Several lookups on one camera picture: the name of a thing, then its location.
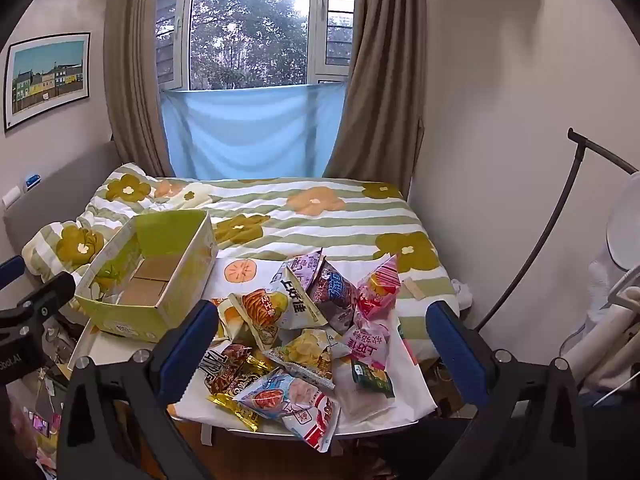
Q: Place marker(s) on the brown curtain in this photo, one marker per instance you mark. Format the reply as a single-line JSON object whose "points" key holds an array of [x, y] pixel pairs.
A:
{"points": [[385, 85], [137, 70]]}

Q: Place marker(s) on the white wall switch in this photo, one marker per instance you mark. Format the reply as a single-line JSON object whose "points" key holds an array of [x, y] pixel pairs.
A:
{"points": [[11, 197]]}

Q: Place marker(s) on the pink and yellow snack packet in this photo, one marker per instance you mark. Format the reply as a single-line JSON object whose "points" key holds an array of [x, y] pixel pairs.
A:
{"points": [[377, 295]]}

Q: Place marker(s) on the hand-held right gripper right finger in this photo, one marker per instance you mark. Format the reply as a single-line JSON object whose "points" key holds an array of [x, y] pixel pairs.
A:
{"points": [[457, 355]]}

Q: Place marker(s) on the pink and white snack packet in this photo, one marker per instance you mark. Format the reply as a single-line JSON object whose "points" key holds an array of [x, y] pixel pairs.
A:
{"points": [[367, 342]]}

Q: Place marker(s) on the window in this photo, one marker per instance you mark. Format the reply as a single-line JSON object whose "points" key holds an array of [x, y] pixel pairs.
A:
{"points": [[250, 25]]}

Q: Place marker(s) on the yellow-green and white chip packet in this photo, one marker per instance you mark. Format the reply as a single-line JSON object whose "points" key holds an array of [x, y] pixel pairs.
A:
{"points": [[295, 300]]}

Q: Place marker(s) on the light blue cloth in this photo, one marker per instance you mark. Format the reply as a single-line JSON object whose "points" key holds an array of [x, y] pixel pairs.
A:
{"points": [[250, 130]]}

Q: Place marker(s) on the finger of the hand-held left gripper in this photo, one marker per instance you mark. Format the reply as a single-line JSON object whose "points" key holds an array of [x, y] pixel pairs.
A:
{"points": [[11, 271], [45, 295]]}

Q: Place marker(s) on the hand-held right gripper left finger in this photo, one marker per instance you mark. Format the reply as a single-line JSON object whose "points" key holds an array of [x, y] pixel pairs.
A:
{"points": [[187, 350]]}

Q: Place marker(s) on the yellow potato chip packet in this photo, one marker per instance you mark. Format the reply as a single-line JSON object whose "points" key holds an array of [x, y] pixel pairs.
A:
{"points": [[305, 355]]}

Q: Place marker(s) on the black curved stand pole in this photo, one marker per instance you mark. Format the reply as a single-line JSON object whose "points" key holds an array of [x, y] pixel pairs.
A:
{"points": [[570, 180]]}

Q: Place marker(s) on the grey headboard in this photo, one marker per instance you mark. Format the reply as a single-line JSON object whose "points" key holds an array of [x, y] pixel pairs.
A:
{"points": [[60, 195]]}

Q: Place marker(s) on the purple chocolate snack packet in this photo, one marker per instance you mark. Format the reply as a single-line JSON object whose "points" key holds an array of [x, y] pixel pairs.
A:
{"points": [[332, 295]]}

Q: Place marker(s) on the small green snack packet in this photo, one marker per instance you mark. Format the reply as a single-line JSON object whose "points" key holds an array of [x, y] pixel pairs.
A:
{"points": [[372, 377]]}

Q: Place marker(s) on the white crumpled tissue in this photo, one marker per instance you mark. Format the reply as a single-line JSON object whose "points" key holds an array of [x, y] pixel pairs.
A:
{"points": [[462, 292]]}

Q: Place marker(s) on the dark brown and gold packet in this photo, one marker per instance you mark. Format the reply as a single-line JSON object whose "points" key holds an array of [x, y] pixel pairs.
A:
{"points": [[227, 367]]}

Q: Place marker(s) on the small blue object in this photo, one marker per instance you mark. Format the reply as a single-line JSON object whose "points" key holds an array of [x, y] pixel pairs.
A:
{"points": [[33, 182]]}

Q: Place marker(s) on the orange fries snack packet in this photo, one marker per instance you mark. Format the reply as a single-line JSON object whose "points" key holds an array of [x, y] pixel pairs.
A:
{"points": [[255, 315]]}

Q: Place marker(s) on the pile of clutter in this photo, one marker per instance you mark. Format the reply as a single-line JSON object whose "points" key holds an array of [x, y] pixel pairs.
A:
{"points": [[47, 410]]}

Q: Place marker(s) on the blue and red snack packet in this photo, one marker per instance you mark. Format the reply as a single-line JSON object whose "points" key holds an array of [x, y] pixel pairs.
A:
{"points": [[295, 405]]}

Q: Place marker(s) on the yellow-green cardboard box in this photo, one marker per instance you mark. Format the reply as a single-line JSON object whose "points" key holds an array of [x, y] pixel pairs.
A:
{"points": [[185, 255]]}

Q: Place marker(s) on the beige paper strip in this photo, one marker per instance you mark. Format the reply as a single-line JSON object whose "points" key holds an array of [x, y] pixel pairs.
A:
{"points": [[414, 288]]}

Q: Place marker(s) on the translucent white snack packet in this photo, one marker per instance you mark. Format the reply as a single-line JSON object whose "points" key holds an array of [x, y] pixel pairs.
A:
{"points": [[367, 407]]}

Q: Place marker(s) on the framed picture of houses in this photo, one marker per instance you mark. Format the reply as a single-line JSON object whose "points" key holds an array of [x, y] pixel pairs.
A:
{"points": [[47, 80]]}

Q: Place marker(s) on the white table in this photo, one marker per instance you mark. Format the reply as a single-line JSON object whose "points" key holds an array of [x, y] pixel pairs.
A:
{"points": [[100, 347]]}

